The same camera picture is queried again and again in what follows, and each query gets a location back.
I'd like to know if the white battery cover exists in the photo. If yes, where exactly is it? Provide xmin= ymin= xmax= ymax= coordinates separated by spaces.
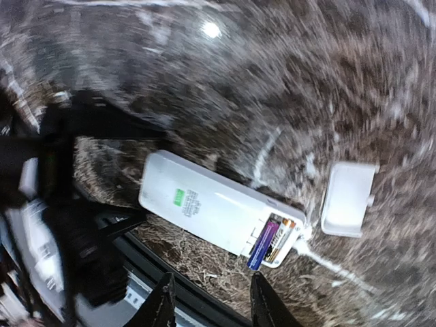
xmin=321 ymin=161 xmax=379 ymax=238

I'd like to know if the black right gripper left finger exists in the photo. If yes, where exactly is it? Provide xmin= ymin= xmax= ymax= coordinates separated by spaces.
xmin=127 ymin=272 xmax=176 ymax=327

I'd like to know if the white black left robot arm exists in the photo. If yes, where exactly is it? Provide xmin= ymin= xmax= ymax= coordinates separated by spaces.
xmin=1 ymin=91 xmax=166 ymax=326

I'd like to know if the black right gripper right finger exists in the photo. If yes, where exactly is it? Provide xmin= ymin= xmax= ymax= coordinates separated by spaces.
xmin=250 ymin=271 xmax=302 ymax=327

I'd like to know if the gold black AAA battery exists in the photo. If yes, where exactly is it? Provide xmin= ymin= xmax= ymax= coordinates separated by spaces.
xmin=264 ymin=219 xmax=296 ymax=262

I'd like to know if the blue AAA battery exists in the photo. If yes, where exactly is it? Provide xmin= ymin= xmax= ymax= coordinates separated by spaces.
xmin=247 ymin=221 xmax=279 ymax=270

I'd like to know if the white remote control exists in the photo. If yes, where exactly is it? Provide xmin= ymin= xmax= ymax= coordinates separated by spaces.
xmin=138 ymin=150 xmax=306 ymax=268

